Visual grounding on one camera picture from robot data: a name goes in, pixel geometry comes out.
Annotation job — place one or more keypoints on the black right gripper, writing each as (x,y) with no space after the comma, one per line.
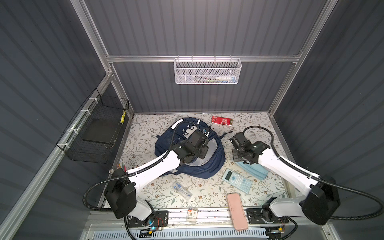
(234,156)

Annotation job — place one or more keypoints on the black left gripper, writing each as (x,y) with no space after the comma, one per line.
(205,149)

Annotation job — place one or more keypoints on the light blue pencil case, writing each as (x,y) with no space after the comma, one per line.
(255,170)

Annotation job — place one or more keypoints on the navy blue student backpack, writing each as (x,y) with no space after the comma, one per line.
(200,168)

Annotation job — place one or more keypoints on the light blue calculator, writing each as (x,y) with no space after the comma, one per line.
(239,182)

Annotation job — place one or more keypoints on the clear plastic pen pack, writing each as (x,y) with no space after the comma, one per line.
(182,191)

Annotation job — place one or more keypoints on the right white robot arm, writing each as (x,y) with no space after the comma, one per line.
(317,201)

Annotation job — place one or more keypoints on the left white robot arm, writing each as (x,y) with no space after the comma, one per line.
(121,191)

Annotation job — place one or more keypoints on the red card packet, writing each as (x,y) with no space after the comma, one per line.
(221,121)

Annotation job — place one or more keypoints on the small clear eraser box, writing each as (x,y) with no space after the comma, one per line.
(192,215)

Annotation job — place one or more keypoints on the cup of coloured pencils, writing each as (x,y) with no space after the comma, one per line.
(120,166)

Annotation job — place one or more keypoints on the pink pencil case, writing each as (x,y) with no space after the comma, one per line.
(237,213)

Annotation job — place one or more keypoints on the yellow tag on basket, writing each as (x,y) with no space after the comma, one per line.
(123,117)

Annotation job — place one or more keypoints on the white glue bottle in basket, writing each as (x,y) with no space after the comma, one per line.
(226,78)

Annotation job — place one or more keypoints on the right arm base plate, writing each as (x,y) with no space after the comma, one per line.
(261,216)

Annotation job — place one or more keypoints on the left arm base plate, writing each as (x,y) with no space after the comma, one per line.
(156,219)

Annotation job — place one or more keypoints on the white wire mesh basket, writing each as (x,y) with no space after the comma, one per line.
(202,71)

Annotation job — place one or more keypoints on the black wire mesh basket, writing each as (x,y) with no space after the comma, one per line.
(96,133)

